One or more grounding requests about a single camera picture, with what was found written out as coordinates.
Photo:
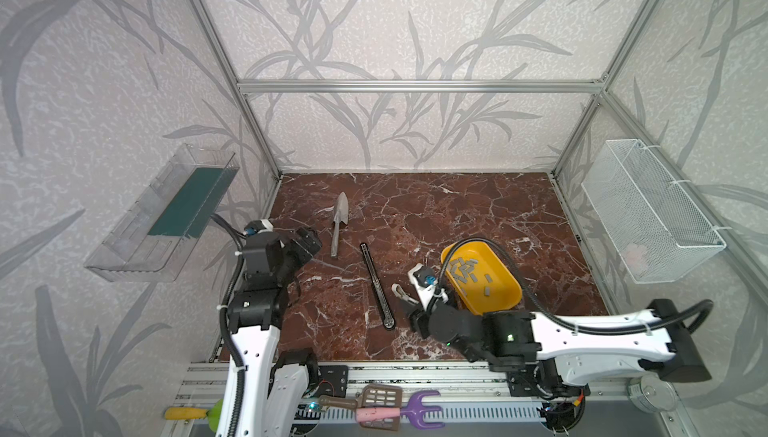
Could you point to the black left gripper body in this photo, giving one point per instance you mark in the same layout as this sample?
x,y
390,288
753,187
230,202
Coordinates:
x,y
299,245

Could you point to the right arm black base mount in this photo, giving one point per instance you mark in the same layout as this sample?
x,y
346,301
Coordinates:
x,y
528,386

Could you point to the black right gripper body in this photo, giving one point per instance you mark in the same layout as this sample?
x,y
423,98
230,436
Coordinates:
x,y
420,315

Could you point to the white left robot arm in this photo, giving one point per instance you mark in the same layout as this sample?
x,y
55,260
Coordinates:
x,y
263,388

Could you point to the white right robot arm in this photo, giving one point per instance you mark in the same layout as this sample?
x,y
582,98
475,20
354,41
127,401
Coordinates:
x,y
574,351

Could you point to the clear plastic wall bin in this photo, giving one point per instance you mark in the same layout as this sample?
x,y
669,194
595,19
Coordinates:
x,y
158,233

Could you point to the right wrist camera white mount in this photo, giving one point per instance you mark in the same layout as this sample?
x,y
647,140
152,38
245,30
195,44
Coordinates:
x,y
426,285

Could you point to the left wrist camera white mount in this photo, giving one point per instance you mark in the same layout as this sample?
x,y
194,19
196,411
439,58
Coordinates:
x,y
257,226

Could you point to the purple toy fork pink handle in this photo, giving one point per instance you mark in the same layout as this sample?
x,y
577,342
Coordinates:
x,y
415,411

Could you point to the grey staple strips pile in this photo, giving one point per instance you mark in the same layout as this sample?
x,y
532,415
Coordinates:
x,y
469,277

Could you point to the white wire mesh basket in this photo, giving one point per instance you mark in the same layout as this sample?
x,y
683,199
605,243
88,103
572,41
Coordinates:
x,y
658,231

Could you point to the green toy shovel yellow handle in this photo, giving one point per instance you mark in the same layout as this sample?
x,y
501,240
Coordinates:
x,y
211,415

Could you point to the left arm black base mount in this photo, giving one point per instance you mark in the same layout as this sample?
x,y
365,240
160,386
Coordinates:
x,y
331,380

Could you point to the brown toy spatula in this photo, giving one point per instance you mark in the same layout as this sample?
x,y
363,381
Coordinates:
x,y
374,396

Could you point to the beige stapler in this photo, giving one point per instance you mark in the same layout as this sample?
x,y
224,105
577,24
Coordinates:
x,y
401,294

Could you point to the grey toy trowel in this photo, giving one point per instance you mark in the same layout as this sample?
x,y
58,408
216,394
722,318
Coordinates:
x,y
340,217

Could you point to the yellow plastic tray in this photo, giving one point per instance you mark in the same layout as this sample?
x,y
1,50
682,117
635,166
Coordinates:
x,y
506,291

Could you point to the round grey metal disc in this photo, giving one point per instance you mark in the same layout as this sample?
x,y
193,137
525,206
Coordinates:
x,y
649,394

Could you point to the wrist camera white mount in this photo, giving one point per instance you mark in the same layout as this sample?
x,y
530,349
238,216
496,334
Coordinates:
x,y
257,226
426,285

